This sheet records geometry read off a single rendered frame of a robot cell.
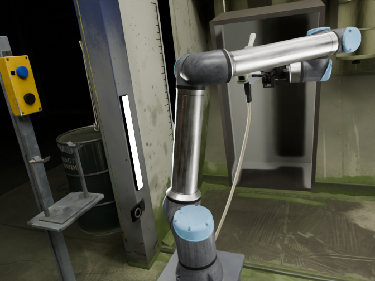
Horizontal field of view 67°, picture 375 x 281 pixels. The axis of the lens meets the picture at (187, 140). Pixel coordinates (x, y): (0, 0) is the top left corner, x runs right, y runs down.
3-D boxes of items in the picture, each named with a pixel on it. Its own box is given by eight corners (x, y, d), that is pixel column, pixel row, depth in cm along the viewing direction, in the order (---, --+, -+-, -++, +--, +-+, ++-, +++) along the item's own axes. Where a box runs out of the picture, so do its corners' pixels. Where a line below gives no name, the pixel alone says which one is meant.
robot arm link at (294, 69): (301, 67, 121) (299, 57, 128) (288, 68, 123) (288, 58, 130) (299, 86, 127) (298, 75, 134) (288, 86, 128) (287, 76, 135)
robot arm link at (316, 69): (330, 57, 126) (328, 80, 129) (299, 59, 130) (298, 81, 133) (333, 58, 118) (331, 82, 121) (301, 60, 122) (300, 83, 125)
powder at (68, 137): (47, 140, 255) (47, 139, 255) (99, 124, 293) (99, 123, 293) (78, 149, 220) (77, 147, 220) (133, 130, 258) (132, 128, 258)
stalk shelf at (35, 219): (72, 193, 165) (72, 191, 165) (104, 197, 157) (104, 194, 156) (27, 224, 138) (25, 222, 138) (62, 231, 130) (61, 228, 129)
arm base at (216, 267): (215, 298, 102) (213, 276, 99) (168, 287, 110) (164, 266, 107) (228, 261, 119) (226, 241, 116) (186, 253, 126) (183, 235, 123)
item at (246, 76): (250, 115, 133) (246, 69, 120) (240, 115, 135) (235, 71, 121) (259, 67, 168) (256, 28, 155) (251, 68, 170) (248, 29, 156)
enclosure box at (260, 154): (236, 160, 249) (221, 12, 191) (311, 163, 228) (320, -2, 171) (229, 186, 220) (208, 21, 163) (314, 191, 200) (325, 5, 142)
